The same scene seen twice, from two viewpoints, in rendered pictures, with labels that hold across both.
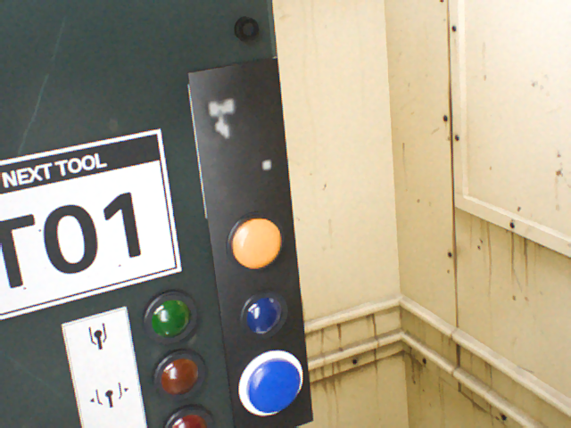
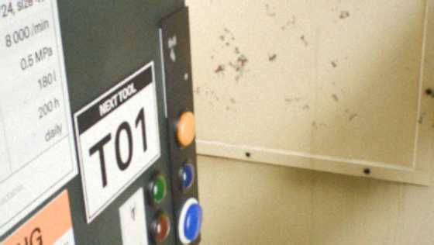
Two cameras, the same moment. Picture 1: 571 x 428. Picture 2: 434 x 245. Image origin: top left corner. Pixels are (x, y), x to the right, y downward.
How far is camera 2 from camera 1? 0.34 m
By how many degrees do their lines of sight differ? 37
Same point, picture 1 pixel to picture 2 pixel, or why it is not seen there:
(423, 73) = not seen: outside the picture
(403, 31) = not seen: outside the picture
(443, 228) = not seen: outside the picture
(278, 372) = (198, 211)
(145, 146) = (148, 74)
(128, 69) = (141, 22)
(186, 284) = (160, 165)
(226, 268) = (174, 149)
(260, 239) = (191, 125)
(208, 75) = (168, 21)
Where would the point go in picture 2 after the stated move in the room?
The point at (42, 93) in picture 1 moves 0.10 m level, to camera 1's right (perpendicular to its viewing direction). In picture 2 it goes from (111, 45) to (229, 11)
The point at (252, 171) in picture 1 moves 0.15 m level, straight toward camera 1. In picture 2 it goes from (181, 81) to (357, 134)
